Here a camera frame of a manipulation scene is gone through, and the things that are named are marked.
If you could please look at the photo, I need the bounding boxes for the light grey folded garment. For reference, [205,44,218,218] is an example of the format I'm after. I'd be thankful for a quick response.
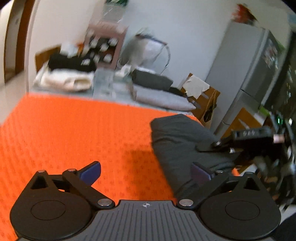
[132,84,196,111]

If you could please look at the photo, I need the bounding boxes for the far left wooden chair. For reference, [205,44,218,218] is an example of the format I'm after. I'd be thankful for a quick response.
[35,45,61,72]

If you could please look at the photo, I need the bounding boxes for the black folded garment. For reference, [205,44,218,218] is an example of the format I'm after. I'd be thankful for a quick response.
[169,87,184,96]

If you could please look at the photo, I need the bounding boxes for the plastic covered appliance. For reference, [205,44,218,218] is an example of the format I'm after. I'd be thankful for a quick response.
[117,28,171,74]

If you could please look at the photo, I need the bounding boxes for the dark grey sweatpants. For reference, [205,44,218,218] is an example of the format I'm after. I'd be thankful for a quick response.
[150,114,239,199]

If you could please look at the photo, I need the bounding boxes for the near wooden chair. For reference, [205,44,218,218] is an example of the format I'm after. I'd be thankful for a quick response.
[222,108,262,138]

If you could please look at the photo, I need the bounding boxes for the black folded clothes stack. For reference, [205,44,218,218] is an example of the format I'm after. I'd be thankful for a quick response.
[48,53,97,72]

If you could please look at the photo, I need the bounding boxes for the beige cloth on chair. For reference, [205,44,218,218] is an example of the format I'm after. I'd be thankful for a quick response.
[182,75,210,99]

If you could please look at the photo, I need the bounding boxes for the wooden chair with bag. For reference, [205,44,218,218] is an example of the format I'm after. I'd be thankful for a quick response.
[181,73,220,129]

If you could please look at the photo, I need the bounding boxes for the silver refrigerator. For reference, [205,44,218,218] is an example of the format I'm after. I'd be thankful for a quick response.
[206,22,281,137]

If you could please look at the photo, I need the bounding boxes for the dark grey folded garment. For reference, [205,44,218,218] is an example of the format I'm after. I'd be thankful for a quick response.
[132,69,173,91]

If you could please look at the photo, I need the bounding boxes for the white folded padded jacket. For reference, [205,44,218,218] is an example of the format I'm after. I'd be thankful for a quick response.
[34,62,95,92]

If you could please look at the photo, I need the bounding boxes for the orange floral table mat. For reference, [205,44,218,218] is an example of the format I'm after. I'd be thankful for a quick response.
[0,92,240,241]

